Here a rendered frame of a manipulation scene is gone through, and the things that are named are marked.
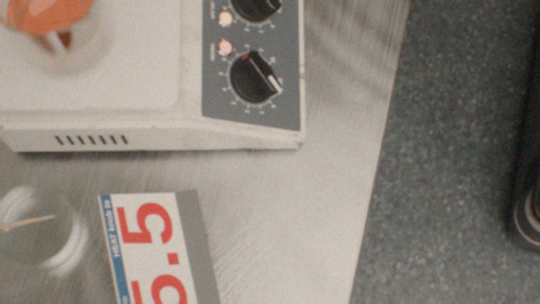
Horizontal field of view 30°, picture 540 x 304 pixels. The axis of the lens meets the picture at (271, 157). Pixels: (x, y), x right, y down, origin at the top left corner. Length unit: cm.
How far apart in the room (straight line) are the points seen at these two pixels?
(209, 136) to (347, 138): 10
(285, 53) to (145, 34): 10
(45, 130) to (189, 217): 11
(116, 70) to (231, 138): 9
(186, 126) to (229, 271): 11
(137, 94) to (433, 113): 93
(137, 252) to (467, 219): 88
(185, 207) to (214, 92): 9
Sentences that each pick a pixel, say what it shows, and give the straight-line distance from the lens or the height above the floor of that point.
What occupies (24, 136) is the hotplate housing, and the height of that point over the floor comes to 80.
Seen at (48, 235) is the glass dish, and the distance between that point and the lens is 70.
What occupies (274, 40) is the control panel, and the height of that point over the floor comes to 79.
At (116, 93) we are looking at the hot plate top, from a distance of 62.
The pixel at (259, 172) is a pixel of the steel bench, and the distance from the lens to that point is 69.
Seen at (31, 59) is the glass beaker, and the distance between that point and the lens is 61.
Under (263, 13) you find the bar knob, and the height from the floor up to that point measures 80.
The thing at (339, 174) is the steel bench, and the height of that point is 75.
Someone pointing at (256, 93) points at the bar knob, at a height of 80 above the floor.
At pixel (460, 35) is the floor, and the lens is 156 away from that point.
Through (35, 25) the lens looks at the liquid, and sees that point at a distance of 61.
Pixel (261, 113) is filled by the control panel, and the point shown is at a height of 80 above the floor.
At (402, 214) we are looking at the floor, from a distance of 146.
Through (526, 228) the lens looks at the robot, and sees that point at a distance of 130.
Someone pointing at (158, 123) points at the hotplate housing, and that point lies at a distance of 64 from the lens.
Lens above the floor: 142
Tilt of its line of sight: 75 degrees down
